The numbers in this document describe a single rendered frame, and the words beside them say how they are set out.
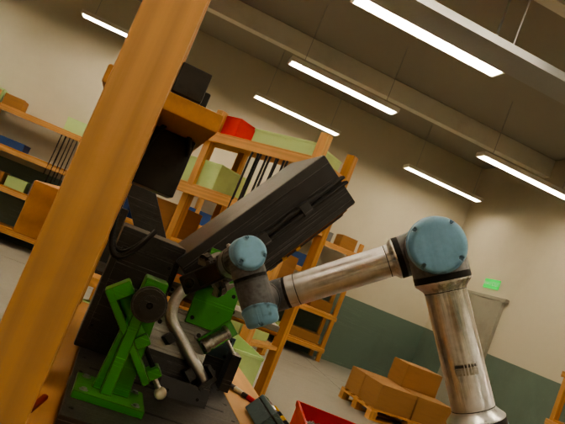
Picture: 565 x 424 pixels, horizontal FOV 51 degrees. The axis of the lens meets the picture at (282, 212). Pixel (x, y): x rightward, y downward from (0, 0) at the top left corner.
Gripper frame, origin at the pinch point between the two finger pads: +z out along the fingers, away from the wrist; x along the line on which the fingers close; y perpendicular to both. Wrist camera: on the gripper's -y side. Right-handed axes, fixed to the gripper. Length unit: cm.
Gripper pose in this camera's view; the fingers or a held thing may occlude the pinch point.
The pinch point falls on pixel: (206, 278)
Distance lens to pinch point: 156.9
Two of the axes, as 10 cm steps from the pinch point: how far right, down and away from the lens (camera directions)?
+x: -4.3, -9.0, 0.9
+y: 8.4, -3.6, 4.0
